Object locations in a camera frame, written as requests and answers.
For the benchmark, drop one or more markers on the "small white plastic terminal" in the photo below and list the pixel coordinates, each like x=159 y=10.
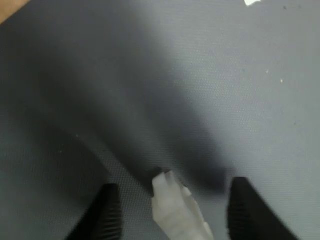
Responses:
x=175 y=210

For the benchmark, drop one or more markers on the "dark grey mat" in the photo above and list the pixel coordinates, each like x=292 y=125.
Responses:
x=225 y=100

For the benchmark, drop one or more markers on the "white tape cross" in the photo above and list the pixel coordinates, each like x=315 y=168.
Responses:
x=251 y=2

